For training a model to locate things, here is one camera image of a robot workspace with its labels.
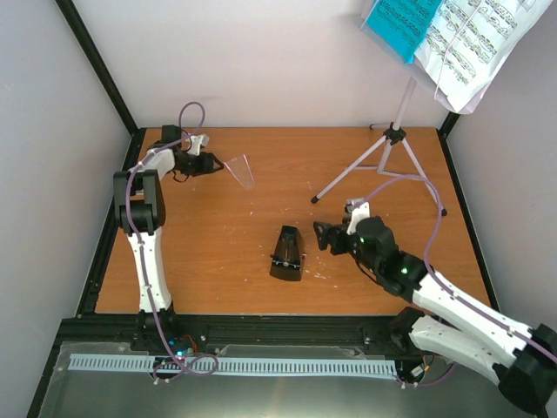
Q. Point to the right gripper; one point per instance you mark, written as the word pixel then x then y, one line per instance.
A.
pixel 324 240

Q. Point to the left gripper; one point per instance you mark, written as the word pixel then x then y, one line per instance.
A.
pixel 206 165

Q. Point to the clear metronome cover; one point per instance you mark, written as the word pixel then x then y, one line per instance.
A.
pixel 240 169

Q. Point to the black metronome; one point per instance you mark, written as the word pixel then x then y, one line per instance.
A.
pixel 288 258

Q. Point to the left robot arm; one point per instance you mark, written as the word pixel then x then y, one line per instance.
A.
pixel 236 240

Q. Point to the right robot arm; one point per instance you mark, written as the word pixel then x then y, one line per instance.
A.
pixel 520 360

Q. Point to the white tripod music stand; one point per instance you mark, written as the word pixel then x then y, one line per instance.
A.
pixel 393 135

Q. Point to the blue sheet music paper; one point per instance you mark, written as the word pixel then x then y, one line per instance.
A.
pixel 402 24

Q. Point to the white sheet music paper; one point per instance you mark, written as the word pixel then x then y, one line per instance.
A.
pixel 467 43

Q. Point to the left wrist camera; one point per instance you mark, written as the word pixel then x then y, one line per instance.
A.
pixel 197 144

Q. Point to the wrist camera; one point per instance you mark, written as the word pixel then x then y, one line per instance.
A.
pixel 197 144
pixel 356 210

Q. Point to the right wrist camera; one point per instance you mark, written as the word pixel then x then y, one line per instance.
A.
pixel 356 210

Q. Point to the black aluminium frame post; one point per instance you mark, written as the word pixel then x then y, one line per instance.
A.
pixel 448 124

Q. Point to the black left frame post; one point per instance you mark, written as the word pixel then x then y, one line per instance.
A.
pixel 87 44

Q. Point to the grey slotted cable duct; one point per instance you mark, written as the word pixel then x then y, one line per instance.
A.
pixel 377 369

